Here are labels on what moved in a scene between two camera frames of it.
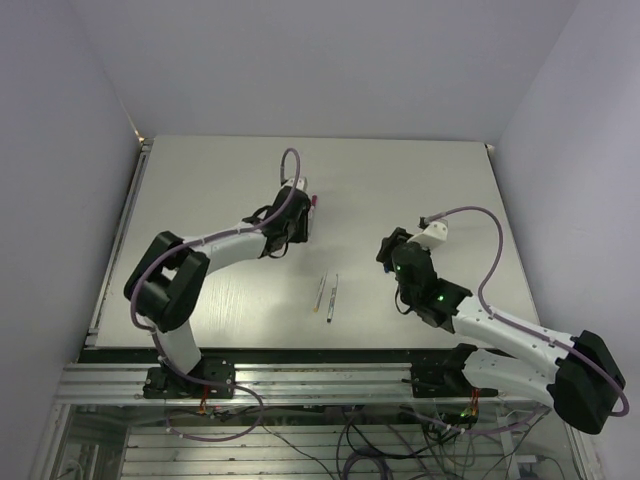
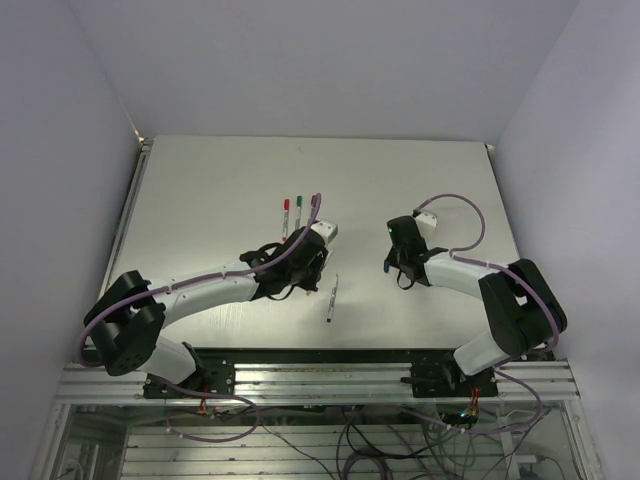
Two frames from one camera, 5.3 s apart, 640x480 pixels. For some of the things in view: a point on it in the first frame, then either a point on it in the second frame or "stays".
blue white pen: [332, 300] stays
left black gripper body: [298, 232] → [306, 277]
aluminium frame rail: [379, 384] stays
